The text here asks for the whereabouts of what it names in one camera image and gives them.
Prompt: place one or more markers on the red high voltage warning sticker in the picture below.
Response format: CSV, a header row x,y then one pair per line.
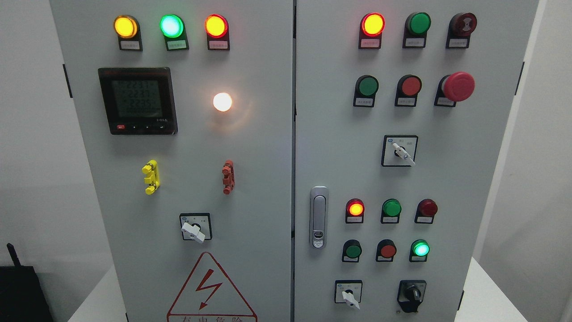
x,y
209,295

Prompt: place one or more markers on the red push button lower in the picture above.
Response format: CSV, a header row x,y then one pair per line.
x,y
386,251

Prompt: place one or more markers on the red lit lamp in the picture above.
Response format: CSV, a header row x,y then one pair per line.
x,y
371,28
354,211

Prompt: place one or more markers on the green lit indicator lamp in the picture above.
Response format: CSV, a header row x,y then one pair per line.
x,y
174,33

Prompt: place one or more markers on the dark red buzzer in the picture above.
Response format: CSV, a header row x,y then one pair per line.
x,y
461,26

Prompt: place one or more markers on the red lamp lower right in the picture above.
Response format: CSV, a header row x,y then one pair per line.
x,y
425,212

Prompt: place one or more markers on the black box with antenna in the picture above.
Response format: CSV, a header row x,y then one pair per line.
x,y
21,296

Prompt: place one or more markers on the white selector switch upper right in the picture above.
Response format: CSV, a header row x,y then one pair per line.
x,y
399,151

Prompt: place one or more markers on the red push button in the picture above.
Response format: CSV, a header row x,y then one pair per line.
x,y
407,90
386,251

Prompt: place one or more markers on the green lamp lower middle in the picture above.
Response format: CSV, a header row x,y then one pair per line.
x,y
391,210

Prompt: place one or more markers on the right grey cabinet door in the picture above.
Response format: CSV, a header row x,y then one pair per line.
x,y
340,146

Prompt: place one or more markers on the red push button upper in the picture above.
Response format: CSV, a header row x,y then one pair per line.
x,y
407,90

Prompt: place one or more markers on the left grey cabinet door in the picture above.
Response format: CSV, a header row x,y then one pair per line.
x,y
251,227

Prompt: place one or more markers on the red emergency stop mushroom button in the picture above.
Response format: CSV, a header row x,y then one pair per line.
x,y
454,88

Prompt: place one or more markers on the white lit indicator lamp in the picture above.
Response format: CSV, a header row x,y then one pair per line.
x,y
222,101

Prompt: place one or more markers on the black rotary knob switch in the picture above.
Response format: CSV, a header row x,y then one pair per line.
x,y
411,294

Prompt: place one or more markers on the green lamp right top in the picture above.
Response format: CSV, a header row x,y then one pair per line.
x,y
415,30

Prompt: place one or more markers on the yellow indicator lamp top left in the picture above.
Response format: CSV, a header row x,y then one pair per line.
x,y
128,33

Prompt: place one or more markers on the white selector switch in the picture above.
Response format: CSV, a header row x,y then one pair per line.
x,y
348,292
399,151

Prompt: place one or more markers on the grey cabinet door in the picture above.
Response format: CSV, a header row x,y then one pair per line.
x,y
340,146
251,227

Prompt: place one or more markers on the green push button upper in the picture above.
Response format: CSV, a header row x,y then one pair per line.
x,y
365,91

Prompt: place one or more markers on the green push button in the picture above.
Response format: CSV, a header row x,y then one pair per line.
x,y
351,251
419,251
365,91

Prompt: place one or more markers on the green push button lower right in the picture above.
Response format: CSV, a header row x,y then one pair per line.
x,y
419,251

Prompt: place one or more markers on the red lit lamp left door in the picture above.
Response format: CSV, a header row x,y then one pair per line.
x,y
217,33

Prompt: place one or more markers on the red lit lamp lower left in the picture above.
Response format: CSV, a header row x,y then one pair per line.
x,y
354,211

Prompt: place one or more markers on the black digital power meter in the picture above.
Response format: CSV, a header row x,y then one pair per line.
x,y
139,101

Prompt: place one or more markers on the red lit lamp right top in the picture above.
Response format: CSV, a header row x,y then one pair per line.
x,y
371,28

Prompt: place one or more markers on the green push button lower left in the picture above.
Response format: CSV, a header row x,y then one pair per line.
x,y
351,251

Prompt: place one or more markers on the silver door lock handle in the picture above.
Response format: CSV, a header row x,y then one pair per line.
x,y
318,210

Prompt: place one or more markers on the white selector switch bottom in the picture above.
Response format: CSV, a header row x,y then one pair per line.
x,y
348,292

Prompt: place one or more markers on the white selector switch left door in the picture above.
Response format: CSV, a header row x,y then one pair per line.
x,y
196,227

